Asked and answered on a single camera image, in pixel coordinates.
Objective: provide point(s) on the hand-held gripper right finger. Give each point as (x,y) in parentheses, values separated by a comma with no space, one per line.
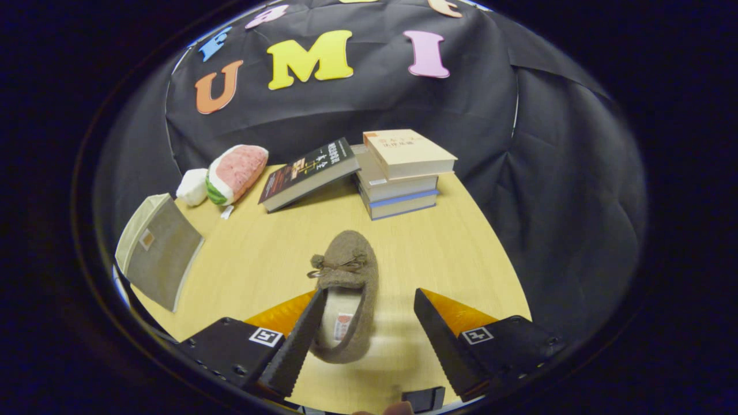
(438,340)

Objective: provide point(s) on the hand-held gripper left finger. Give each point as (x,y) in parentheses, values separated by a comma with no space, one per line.
(302,340)

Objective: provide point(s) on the brown fuzzy shoe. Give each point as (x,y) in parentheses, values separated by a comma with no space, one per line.
(349,253)

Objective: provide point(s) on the grey beige fabric storage box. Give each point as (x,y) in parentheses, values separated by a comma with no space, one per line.
(164,253)

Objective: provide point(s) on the small black block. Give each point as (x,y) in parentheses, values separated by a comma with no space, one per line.
(424,399)

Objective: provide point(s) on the blue cover book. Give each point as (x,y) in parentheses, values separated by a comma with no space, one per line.
(403,206)

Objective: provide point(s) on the grey white thick book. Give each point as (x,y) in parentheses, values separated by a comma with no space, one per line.
(398,187)

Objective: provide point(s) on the black cover book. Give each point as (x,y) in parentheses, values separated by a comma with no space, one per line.
(311,170)

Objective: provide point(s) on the watermelon slice plush toy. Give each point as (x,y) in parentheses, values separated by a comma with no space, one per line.
(242,167)

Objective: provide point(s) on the white plush toy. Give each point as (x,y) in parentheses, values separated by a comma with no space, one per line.
(191,187)

